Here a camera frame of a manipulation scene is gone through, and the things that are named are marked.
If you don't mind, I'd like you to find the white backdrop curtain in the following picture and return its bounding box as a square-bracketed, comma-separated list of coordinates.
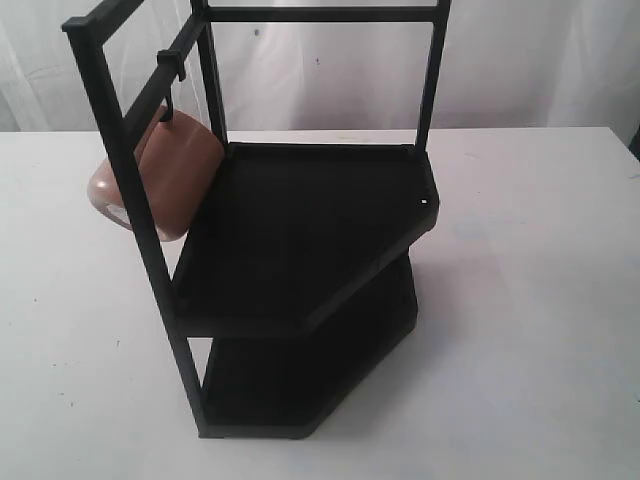
[1, 1, 639, 140]

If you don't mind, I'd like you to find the black two-tier shelf rack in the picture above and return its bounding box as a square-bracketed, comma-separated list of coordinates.
[62, 1, 451, 439]

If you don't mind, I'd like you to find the brown mug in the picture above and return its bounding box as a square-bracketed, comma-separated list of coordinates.
[87, 107, 225, 243]

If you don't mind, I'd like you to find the black hook on rail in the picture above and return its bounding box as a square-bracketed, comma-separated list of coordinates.
[157, 48, 186, 123]

